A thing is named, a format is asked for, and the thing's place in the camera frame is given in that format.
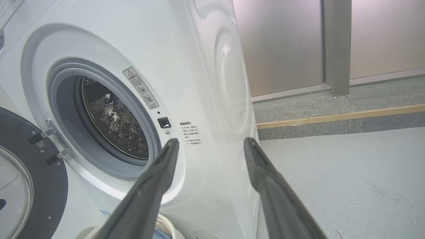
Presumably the blue patterned garment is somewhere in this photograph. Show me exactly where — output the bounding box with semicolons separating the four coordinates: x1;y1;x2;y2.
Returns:
152;229;174;239

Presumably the wooden floor threshold strip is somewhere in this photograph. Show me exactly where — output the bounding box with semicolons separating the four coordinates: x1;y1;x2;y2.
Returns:
256;104;425;130

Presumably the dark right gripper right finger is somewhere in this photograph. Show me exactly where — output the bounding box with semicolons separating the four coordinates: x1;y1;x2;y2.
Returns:
243;137;328;239

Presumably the grey metal pillar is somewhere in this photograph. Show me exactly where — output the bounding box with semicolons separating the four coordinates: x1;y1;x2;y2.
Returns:
323;0;352;98

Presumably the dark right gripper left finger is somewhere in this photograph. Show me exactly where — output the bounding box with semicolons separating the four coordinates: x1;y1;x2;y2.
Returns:
93;138;180;239

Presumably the printed text notice label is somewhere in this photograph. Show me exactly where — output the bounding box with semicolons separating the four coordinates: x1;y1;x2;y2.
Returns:
179;121;203;147

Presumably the cream canvas laundry basket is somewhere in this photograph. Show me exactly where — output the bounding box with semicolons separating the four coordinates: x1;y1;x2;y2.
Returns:
74;214;185;239

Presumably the white front-load washing machine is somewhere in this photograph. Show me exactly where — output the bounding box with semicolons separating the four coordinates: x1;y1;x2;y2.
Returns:
0;0;260;239

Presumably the washing machine door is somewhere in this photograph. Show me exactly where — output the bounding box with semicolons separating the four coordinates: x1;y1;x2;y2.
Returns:
0;107;72;239

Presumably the warning triangle sticker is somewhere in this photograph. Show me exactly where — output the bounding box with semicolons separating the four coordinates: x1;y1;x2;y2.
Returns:
122;67;159;110

